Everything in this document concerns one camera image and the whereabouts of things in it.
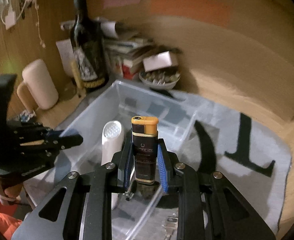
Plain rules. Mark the tan cylinder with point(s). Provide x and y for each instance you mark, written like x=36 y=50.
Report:
x=23 y=96

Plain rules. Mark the person's left forearm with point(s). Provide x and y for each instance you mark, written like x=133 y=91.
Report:
x=10 y=192

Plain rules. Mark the white bowl of small bits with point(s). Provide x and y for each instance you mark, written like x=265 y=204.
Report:
x=159 y=83

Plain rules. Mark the silver metal cylinder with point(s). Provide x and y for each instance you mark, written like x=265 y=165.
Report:
x=128 y=194

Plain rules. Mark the white handheld massager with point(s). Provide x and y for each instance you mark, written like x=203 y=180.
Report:
x=112 y=140

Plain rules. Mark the stack of books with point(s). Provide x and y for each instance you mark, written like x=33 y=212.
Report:
x=127 y=55

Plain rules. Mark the yellow stick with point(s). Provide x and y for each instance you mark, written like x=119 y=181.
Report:
x=76 y=80

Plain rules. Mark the dark wine bottle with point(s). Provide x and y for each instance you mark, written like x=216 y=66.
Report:
x=87 y=55

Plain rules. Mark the clear plastic storage box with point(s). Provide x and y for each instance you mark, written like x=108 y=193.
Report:
x=147 y=105

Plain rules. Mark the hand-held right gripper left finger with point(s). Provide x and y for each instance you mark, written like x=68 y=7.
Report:
x=128 y=166

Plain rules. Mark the rolled white paper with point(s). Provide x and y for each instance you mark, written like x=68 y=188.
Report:
x=108 y=27

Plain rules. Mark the orange sticky note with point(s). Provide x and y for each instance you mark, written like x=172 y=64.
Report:
x=189 y=8

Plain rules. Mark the small cardboard box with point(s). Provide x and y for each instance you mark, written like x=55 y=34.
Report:
x=157 y=61

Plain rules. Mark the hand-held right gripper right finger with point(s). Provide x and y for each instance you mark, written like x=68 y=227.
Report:
x=162 y=170

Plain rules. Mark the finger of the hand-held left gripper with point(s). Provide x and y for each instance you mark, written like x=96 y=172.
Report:
x=69 y=141
x=54 y=133

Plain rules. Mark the white paper note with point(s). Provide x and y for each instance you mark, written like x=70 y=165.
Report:
x=65 y=52

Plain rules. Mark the cream cylinder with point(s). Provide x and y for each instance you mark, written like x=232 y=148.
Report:
x=40 y=87

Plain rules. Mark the grey mat with black letters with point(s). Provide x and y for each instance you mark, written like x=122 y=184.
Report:
x=236 y=192

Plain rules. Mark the brown and gold lighter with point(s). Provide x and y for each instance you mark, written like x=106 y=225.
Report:
x=144 y=152

